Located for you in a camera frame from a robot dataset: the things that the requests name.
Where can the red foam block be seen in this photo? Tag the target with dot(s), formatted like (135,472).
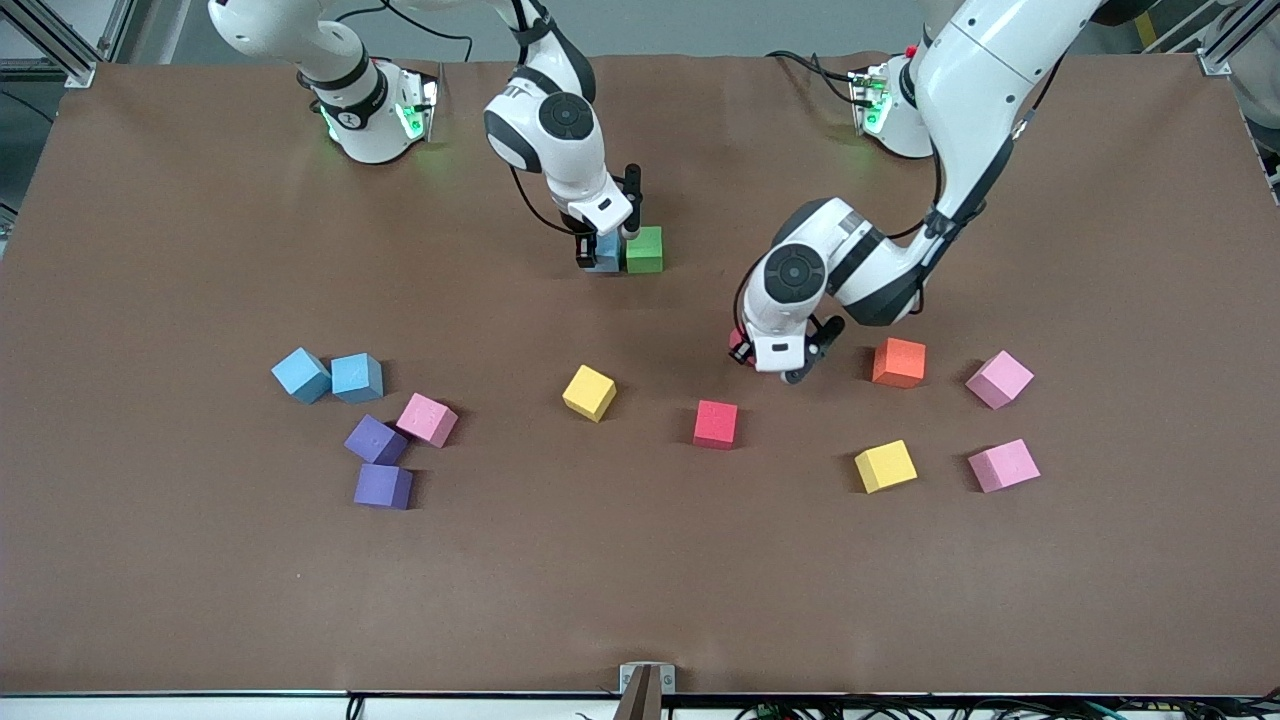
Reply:
(716,423)
(737,333)

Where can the blue foam block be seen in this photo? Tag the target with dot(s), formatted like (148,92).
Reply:
(300,375)
(357,378)
(608,255)

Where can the green foam block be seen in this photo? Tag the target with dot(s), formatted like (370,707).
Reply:
(645,252)

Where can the yellow foam block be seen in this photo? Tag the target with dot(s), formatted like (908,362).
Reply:
(589,392)
(885,466)

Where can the pink foam block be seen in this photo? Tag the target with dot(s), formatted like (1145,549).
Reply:
(999,379)
(1004,466)
(427,419)

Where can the purple foam block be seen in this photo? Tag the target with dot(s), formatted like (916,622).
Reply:
(383,486)
(375,440)

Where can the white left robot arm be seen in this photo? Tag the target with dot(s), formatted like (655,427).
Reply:
(980,60)

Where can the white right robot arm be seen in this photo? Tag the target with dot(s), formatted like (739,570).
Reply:
(560,130)

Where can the orange foam block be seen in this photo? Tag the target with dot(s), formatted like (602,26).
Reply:
(898,362)

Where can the brown table mat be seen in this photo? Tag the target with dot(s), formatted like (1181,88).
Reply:
(640,560)

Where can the metal base connector bracket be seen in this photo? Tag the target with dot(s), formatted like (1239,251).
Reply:
(865,95)
(425,105)

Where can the grey metal bracket with post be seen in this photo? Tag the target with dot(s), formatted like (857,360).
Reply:
(647,692)

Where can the aluminium frame extrusion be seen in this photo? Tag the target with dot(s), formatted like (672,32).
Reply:
(1215,60)
(80,72)

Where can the white table edge rail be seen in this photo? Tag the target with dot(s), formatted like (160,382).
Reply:
(150,710)

